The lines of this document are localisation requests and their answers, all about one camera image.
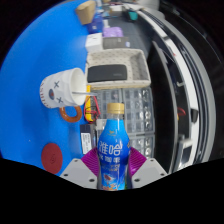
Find stirring stick in mug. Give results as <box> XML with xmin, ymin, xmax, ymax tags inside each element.
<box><xmin>71</xmin><ymin>91</ymin><xmax>98</xmax><ymax>98</ymax></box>

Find white mug with brown handle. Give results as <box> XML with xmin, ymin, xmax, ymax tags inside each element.
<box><xmin>39</xmin><ymin>67</ymin><xmax>88</xmax><ymax>123</ymax></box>

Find brown cardboard box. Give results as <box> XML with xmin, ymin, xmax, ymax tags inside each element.
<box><xmin>74</xmin><ymin>0</ymin><xmax>98</xmax><ymax>26</ymax></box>

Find yellow multimeter with red leads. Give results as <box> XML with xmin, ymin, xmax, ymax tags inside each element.
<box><xmin>83</xmin><ymin>85</ymin><xmax>101</xmax><ymax>124</ymax></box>

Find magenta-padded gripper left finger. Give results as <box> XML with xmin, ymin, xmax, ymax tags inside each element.
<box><xmin>59</xmin><ymin>148</ymin><xmax>101</xmax><ymax>189</ymax></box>

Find black flat case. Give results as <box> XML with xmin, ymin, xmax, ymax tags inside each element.
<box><xmin>87</xmin><ymin>63</ymin><xmax>129</xmax><ymax>84</ymax></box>

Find grey upright box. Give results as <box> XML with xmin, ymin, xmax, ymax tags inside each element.
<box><xmin>102</xmin><ymin>36</ymin><xmax>130</xmax><ymax>50</ymax></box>

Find small white box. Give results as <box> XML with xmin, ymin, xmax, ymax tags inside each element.
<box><xmin>84</xmin><ymin>32</ymin><xmax>104</xmax><ymax>53</ymax></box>

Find flat round red coaster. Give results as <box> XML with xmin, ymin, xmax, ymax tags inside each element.
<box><xmin>41</xmin><ymin>142</ymin><xmax>64</xmax><ymax>175</ymax></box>

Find purple pouch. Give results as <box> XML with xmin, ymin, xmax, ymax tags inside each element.
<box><xmin>102</xmin><ymin>26</ymin><xmax>124</xmax><ymax>38</ymax></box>

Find beige woven basket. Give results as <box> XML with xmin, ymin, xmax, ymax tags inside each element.
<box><xmin>84</xmin><ymin>48</ymin><xmax>152</xmax><ymax>90</ymax></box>

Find black box with white label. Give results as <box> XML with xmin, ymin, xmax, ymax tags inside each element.
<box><xmin>79</xmin><ymin>123</ymin><xmax>101</xmax><ymax>155</ymax></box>

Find black bench shelf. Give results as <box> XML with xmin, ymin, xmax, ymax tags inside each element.
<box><xmin>146</xmin><ymin>6</ymin><xmax>218</xmax><ymax>174</ymax></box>

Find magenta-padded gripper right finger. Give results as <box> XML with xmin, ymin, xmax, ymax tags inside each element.
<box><xmin>128</xmin><ymin>146</ymin><xmax>168</xmax><ymax>190</ymax></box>

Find blue storage box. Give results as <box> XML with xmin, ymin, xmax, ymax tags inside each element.
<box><xmin>87</xmin><ymin>16</ymin><xmax>104</xmax><ymax>34</ymax></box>

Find blue drink bottle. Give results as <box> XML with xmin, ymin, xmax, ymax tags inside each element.
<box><xmin>96</xmin><ymin>102</ymin><xmax>132</xmax><ymax>192</ymax></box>

